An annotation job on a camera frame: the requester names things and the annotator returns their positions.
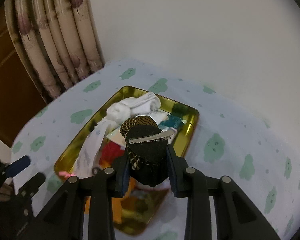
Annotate orange squishy toy figure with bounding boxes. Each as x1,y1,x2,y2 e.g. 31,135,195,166
84,163,138,225

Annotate red knitted cloth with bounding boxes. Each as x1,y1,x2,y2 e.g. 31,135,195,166
99,141,125,168

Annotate black gold bow hair clip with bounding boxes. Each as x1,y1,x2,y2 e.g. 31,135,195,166
120,115,168,187

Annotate teal pink sock package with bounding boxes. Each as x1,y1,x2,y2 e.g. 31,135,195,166
107,110,188,147

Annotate white tissue packet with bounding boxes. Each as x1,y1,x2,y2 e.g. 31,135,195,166
73,118,117,179

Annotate small white sock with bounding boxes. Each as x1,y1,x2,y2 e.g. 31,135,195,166
106,102,131,126

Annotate cloud-patterned blue bedsheet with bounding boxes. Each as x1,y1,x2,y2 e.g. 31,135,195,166
11,60,300,239

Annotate dark brown wooden door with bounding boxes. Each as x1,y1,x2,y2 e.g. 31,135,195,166
0,6,46,147

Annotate beige patterned curtain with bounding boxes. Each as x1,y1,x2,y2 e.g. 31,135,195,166
4,0,104,102

